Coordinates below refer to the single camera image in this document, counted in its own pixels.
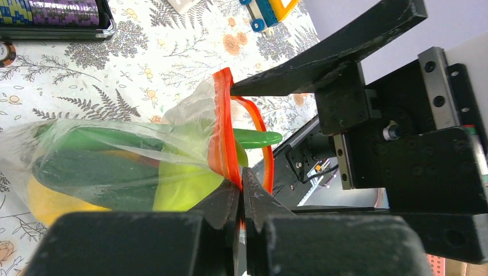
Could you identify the green toy apple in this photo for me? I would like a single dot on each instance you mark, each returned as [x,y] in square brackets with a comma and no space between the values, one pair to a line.
[181,187]

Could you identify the light green toy pepper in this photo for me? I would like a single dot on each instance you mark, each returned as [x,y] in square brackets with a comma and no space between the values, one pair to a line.
[182,139]

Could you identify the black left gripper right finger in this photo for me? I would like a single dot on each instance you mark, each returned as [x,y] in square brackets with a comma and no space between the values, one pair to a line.
[279,242]

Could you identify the dark green toy cucumber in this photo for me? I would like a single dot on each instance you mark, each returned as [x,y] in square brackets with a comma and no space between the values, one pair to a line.
[109,181]

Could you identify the clear zip bag orange zipper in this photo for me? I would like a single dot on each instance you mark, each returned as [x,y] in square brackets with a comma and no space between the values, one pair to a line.
[211,104]

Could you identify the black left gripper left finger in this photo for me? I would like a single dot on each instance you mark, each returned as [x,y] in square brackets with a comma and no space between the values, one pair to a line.
[201,241]

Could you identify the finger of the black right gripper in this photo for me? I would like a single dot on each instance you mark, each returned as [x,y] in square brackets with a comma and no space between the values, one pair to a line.
[321,64]

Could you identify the yellow toy corn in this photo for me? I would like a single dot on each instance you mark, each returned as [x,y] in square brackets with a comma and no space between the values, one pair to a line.
[48,205]

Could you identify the black poker chip case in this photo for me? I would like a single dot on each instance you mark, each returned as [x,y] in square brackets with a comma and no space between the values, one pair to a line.
[70,20]

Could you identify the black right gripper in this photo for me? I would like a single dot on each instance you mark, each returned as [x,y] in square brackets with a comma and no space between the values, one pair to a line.
[417,134]

